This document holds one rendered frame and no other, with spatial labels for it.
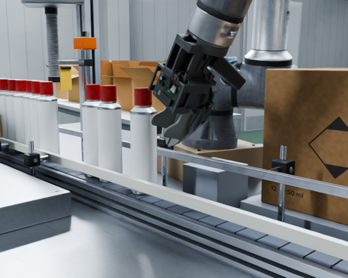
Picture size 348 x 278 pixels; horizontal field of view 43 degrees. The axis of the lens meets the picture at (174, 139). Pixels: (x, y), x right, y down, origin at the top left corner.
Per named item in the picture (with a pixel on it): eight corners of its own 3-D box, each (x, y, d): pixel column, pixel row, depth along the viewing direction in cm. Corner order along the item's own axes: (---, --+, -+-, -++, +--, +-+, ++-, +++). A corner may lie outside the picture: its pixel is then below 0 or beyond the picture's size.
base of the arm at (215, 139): (169, 140, 119) (171, 105, 117) (210, 136, 129) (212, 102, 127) (207, 152, 108) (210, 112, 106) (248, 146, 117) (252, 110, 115)
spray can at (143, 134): (125, 191, 87) (124, 87, 83) (146, 186, 90) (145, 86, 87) (142, 197, 83) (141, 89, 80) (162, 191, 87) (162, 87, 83)
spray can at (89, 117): (79, 174, 100) (76, 84, 97) (99, 170, 104) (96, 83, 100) (92, 178, 96) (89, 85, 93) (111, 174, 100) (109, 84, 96)
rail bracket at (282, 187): (252, 244, 74) (256, 148, 71) (277, 233, 79) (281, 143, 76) (269, 250, 71) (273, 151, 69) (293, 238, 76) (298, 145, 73)
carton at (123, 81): (95, 108, 336) (94, 60, 329) (154, 105, 365) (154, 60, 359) (123, 115, 300) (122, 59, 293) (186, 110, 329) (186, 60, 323)
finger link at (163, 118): (138, 137, 78) (155, 94, 73) (163, 134, 82) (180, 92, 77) (148, 148, 76) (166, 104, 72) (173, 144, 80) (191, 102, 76)
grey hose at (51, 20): (46, 82, 129) (42, 8, 126) (57, 81, 132) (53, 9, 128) (51, 82, 127) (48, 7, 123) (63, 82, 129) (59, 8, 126)
